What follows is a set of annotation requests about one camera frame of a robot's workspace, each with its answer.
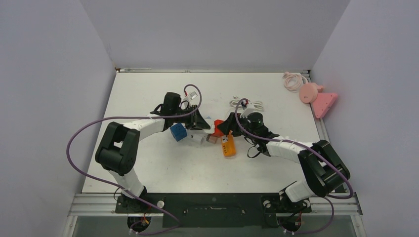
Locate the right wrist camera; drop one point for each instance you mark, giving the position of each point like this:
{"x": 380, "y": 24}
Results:
{"x": 248, "y": 108}

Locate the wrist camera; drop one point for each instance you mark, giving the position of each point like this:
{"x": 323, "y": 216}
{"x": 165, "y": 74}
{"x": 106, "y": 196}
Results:
{"x": 190, "y": 97}
{"x": 248, "y": 108}

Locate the white plug charger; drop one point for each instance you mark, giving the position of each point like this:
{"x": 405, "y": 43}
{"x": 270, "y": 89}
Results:
{"x": 198, "y": 139}

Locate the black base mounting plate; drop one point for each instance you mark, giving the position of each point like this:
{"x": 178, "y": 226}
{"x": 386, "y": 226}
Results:
{"x": 216, "y": 210}

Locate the red cube socket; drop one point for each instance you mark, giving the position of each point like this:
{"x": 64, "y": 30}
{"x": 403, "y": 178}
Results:
{"x": 217, "y": 131}

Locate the pink brown plug charger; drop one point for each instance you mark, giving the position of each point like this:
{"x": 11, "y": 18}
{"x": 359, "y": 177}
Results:
{"x": 212, "y": 139}

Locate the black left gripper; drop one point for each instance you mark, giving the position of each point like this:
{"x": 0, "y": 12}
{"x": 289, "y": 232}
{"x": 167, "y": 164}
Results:
{"x": 195, "y": 121}

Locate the orange power strip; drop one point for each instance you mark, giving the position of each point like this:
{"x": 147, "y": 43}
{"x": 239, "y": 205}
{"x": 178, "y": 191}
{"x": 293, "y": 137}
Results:
{"x": 228, "y": 145}

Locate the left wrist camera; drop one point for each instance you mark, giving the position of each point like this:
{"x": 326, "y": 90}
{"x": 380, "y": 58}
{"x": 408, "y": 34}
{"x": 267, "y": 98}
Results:
{"x": 190, "y": 97}

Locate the blue cube socket adapter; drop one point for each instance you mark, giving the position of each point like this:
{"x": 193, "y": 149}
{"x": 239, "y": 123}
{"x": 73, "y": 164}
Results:
{"x": 178, "y": 132}

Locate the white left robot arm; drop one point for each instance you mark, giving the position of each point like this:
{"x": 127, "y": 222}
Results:
{"x": 117, "y": 150}

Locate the pink triangular power strip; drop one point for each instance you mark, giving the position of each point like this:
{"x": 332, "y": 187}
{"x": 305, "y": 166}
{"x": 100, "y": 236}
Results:
{"x": 323, "y": 103}

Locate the pink round socket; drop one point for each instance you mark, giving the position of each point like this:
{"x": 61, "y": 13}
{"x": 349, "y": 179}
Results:
{"x": 308, "y": 92}

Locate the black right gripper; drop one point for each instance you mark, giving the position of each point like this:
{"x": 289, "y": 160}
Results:
{"x": 231, "y": 124}

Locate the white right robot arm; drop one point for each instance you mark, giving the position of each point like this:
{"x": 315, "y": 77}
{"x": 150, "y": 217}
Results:
{"x": 323, "y": 169}

